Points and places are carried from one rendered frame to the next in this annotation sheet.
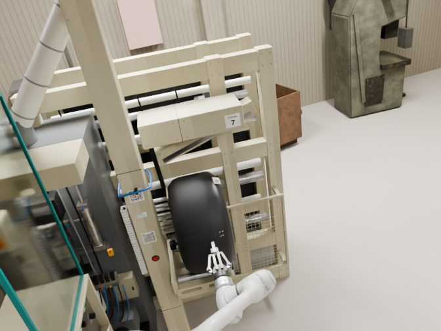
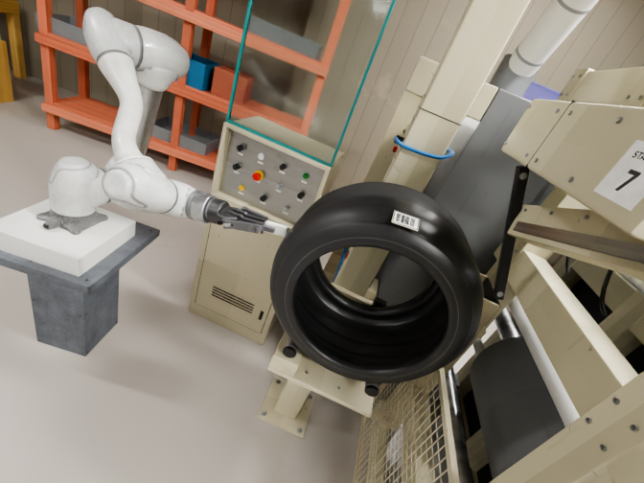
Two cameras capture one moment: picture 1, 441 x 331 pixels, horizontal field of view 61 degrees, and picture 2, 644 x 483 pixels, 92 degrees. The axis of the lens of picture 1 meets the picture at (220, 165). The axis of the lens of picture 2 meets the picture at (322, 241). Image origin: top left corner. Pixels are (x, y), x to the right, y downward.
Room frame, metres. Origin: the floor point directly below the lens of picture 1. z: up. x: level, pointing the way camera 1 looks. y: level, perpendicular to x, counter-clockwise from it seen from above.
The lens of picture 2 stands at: (1.74, -0.65, 1.69)
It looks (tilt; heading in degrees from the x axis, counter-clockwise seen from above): 29 degrees down; 99
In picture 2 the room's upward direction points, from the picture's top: 23 degrees clockwise
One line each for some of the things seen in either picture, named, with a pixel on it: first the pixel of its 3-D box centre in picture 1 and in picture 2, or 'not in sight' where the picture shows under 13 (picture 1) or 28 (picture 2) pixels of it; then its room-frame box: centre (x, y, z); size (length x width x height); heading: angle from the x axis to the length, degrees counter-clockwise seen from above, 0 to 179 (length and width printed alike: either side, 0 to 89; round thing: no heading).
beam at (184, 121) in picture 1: (189, 119); (622, 165); (2.10, 0.13, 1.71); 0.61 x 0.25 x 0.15; 97
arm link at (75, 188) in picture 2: not in sight; (77, 184); (0.56, 0.22, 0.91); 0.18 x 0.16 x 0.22; 73
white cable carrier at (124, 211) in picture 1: (135, 241); not in sight; (1.70, 0.56, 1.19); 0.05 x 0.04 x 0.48; 7
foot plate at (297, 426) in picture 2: not in sight; (287, 404); (1.74, 0.47, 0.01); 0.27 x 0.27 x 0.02; 7
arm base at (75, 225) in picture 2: not in sight; (70, 215); (0.55, 0.19, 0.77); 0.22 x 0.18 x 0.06; 101
